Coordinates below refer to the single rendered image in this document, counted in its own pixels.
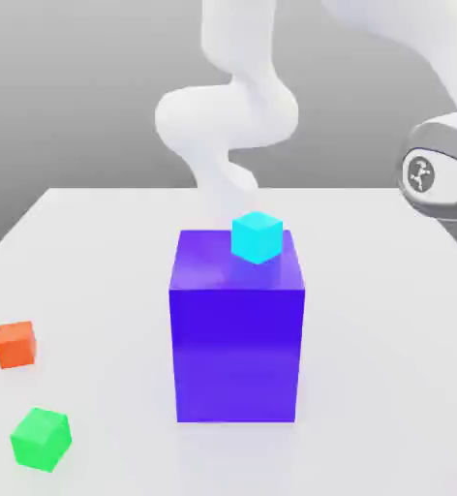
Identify small cyan cube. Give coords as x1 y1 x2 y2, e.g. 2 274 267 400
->
230 210 285 265

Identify small orange cube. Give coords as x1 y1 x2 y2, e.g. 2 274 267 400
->
0 320 38 370

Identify small green cube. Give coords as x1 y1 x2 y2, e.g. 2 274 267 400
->
10 407 74 474

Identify large purple box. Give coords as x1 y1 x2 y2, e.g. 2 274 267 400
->
168 229 306 424

